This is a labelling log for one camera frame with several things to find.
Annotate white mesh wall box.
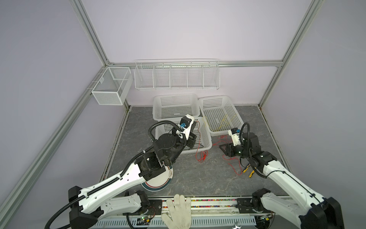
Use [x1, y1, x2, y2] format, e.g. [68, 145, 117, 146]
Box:
[91, 67, 133, 106]

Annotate back right white basket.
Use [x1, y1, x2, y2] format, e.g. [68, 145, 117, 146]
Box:
[198, 95, 244, 136]

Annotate yellow cable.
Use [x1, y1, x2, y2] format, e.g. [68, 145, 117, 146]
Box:
[213, 114, 238, 132]

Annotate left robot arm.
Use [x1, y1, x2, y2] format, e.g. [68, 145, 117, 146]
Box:
[45, 115, 196, 229]

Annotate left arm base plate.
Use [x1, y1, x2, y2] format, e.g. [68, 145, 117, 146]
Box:
[123, 199, 163, 216]

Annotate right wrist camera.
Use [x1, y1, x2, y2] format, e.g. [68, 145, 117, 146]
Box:
[228, 127, 242, 146]

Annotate white gloved hand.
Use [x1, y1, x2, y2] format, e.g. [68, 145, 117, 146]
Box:
[161, 194, 192, 229]

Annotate yellow black pliers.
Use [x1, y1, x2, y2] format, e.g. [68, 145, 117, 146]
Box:
[243, 164, 255, 178]

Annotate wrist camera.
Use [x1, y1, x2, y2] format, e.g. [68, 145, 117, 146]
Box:
[228, 127, 242, 146]
[175, 114, 196, 141]

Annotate white wire wall shelf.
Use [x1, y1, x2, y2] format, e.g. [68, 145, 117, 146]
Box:
[134, 59, 221, 90]

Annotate white plate green rim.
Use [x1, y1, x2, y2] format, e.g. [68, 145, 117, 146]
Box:
[142, 166, 173, 192]

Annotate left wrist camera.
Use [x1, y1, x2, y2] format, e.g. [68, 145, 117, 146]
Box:
[175, 114, 196, 141]

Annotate front white plastic basket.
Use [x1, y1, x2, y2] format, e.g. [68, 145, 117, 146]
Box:
[155, 117, 212, 154]

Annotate back left white basket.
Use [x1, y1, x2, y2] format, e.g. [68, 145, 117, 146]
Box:
[152, 94, 201, 121]

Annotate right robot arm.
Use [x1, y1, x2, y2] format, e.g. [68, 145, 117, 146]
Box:
[220, 128, 345, 229]

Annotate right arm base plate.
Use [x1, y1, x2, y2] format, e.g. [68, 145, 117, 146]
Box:
[235, 198, 271, 214]

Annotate red cable bundle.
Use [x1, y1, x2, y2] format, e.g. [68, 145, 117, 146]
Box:
[195, 120, 246, 176]

